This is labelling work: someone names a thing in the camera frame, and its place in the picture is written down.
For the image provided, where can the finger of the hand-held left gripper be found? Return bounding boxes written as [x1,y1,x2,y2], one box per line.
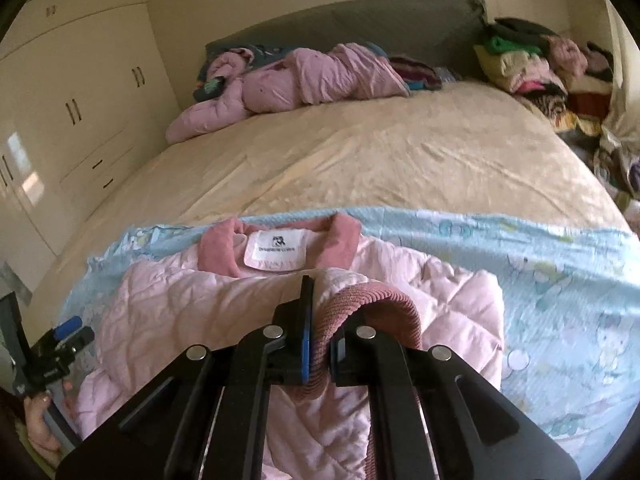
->
[52,316,84,341]
[72,326,97,357]

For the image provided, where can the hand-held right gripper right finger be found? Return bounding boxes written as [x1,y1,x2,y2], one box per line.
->
[330,324,583,480]

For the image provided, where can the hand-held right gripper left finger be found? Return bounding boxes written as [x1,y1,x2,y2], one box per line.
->
[55,275,316,480]

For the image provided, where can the pink quilted coat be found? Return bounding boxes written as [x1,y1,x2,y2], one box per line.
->
[72,212,506,480]

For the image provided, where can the colourful striped folded clothes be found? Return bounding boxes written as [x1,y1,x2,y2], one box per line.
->
[390,55,457,92]

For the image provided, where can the pile of folded clothes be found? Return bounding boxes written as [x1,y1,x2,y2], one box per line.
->
[472,17,640,196]

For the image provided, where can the person's left hand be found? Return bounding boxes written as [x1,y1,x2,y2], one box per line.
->
[24,380,76,467]

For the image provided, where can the bed with beige sheet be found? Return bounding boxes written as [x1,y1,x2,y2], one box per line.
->
[27,80,640,480]

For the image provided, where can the blue cartoon printed blanket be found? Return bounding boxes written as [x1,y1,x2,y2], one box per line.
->
[65,205,640,476]

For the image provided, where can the cream wardrobe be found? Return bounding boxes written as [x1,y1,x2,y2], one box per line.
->
[0,0,182,292]

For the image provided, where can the crumpled pink padded jacket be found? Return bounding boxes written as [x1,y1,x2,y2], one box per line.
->
[165,42,411,145]

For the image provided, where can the dark teal garment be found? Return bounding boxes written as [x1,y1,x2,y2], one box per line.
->
[194,74,227,104]

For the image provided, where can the grey headboard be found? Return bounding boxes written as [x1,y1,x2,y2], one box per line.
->
[205,0,488,83]

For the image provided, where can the cream curtain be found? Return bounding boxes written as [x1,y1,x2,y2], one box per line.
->
[602,95,640,153]

